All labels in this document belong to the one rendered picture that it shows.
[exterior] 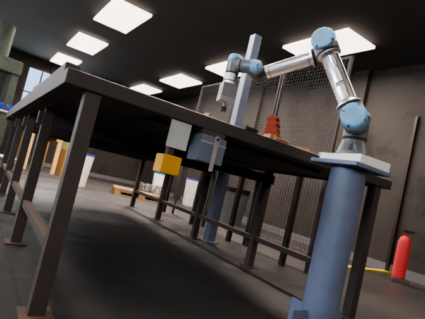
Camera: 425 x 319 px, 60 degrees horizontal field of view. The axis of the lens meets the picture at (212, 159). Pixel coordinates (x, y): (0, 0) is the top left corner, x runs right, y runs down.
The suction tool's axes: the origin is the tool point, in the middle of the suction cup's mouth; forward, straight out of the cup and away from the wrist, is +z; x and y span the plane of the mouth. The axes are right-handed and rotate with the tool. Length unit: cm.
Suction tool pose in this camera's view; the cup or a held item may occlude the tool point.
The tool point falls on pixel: (222, 111)
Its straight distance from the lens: 203.5
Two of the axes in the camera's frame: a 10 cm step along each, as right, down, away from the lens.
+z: -2.3, 9.7, -0.7
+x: 3.3, 0.1, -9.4
